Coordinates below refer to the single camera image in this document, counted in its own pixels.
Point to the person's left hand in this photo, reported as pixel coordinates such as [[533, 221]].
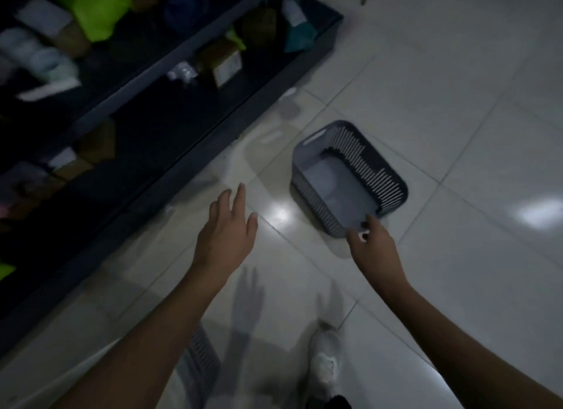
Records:
[[224, 241]]

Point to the person's right hand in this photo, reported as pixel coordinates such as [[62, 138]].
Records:
[[380, 259]]

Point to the person's left fingers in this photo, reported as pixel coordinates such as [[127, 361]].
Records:
[[239, 204]]

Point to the person's right thumb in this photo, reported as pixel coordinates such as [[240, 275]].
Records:
[[355, 240]]

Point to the grey slatted plastic basket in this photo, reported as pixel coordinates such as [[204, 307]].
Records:
[[203, 358], [334, 188]]

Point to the person's left forearm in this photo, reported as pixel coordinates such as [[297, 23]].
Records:
[[145, 347]]

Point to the person's right forearm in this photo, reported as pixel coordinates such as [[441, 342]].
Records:
[[462, 356]]

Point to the black shelf unit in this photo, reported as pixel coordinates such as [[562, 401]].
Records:
[[167, 127]]

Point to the white sneaker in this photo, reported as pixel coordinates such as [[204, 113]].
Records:
[[324, 362]]

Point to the clear plastic bag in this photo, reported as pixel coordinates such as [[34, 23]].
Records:
[[182, 72]]

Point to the brown box with white label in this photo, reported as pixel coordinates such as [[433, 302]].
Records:
[[222, 61], [66, 163]]

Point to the brown cardboard box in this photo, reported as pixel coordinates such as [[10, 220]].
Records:
[[99, 141], [72, 41]]

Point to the dark trouser leg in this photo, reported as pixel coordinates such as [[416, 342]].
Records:
[[330, 403]]

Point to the teal packet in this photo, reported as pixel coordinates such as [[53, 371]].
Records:
[[300, 35]]

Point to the dark brown packet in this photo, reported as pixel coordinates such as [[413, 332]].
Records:
[[259, 26]]

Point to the small white packet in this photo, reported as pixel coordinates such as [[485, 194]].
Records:
[[292, 10]]

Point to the white card strip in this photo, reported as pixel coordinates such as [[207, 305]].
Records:
[[48, 90]]

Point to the neon green packet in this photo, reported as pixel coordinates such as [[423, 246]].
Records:
[[94, 8]]

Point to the pale blue cloth bundle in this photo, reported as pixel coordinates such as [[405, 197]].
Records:
[[39, 56]]

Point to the white flat packet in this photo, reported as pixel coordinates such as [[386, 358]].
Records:
[[42, 15]]

